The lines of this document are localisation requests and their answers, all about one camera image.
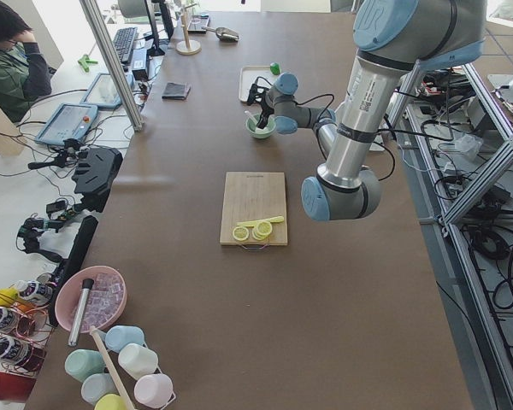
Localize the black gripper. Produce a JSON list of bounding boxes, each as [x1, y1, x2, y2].
[[246, 77, 274, 130]]

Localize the white cup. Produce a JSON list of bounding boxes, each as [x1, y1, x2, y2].
[[118, 343, 158, 380]]

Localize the pale green bowl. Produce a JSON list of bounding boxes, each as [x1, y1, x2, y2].
[[245, 114, 276, 139]]

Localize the metal scoop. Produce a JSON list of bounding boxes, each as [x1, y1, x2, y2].
[[203, 26, 239, 43]]

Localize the lemon slice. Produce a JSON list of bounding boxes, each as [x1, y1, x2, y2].
[[232, 225, 250, 242], [251, 222, 273, 240]]

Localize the bamboo cutting board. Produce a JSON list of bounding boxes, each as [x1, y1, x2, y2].
[[219, 172, 288, 246]]

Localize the pink cup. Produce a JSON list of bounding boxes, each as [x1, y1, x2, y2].
[[134, 373, 175, 408]]

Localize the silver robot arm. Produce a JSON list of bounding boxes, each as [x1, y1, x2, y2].
[[247, 0, 486, 221]]

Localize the grey blue cup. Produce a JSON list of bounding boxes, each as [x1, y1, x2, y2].
[[80, 373, 117, 405]]

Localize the wooden mug tree stand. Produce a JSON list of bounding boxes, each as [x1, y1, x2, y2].
[[174, 0, 201, 56]]

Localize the mint green cup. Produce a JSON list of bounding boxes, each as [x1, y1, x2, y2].
[[64, 349, 105, 383]]

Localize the black keyboard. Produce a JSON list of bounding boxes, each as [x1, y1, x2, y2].
[[113, 26, 138, 65]]

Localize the lower teach pendant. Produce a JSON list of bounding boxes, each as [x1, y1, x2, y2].
[[35, 103, 98, 146]]

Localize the green lime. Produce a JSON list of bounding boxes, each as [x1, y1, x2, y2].
[[269, 62, 281, 75]]

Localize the aluminium frame post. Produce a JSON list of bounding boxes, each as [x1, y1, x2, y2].
[[79, 0, 143, 132]]

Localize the upper teach pendant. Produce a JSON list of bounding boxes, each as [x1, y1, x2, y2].
[[80, 73, 121, 110]]

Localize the wooden cup rack pole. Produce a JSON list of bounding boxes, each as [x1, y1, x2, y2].
[[90, 326, 135, 410]]

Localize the white ceramic spoon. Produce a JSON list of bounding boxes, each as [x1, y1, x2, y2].
[[244, 110, 257, 127]]

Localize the cream rabbit tray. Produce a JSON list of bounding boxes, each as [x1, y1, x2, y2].
[[239, 65, 279, 103]]

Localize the lower lemon slice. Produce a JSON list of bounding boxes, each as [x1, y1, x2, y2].
[[232, 225, 250, 242]]

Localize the copper wire bottle rack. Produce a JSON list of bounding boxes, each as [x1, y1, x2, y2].
[[0, 288, 50, 377]]

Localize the grey folded cloth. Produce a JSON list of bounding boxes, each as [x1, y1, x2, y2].
[[162, 82, 192, 100]]

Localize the upper lemon slice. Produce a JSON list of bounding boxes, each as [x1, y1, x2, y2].
[[251, 222, 273, 240]]

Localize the yellow cup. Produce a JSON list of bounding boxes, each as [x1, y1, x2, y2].
[[94, 394, 127, 410]]

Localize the black robot camera mount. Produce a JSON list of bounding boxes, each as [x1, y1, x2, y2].
[[72, 147, 123, 213]]

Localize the teach pendant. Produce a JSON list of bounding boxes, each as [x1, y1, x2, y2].
[[35, 103, 98, 146], [80, 73, 121, 110]]

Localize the black monitor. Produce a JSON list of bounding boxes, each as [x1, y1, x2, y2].
[[144, 0, 174, 56]]

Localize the pink bowl with ice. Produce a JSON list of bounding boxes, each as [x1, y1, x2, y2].
[[55, 266, 127, 333]]

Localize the seated person green jacket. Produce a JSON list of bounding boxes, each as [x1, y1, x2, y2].
[[0, 1, 52, 123]]

